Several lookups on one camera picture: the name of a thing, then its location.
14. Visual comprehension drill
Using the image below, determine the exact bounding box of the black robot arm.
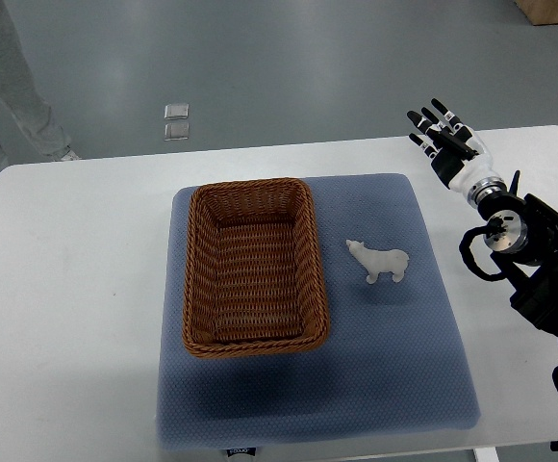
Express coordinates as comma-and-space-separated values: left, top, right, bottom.
459, 172, 558, 393

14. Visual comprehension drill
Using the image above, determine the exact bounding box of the metal floor plate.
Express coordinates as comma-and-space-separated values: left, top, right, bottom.
164, 103, 190, 120
164, 120, 190, 141

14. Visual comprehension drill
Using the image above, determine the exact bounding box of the blue foam mat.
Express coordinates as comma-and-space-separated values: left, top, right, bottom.
156, 173, 480, 451

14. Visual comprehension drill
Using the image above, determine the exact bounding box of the brown wicker basket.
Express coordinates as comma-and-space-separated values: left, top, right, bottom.
182, 178, 330, 359

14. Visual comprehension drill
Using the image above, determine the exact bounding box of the lower metal floor plate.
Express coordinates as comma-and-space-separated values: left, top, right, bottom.
164, 120, 190, 141

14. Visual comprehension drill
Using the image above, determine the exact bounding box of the black label tag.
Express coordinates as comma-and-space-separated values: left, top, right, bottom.
225, 448, 256, 458

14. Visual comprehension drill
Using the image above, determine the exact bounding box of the upper metal floor plate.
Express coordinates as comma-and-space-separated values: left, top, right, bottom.
164, 103, 190, 120

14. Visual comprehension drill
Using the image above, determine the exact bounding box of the person's grey trouser leg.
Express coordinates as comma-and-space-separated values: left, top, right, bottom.
0, 1, 72, 172

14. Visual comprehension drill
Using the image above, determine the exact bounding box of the white toy bear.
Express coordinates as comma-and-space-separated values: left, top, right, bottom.
345, 240, 410, 285

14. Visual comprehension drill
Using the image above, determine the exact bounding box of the wooden box corner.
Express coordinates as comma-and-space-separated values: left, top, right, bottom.
515, 0, 558, 26

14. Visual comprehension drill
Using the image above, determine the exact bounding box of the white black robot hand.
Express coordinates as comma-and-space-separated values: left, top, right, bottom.
407, 98, 508, 208

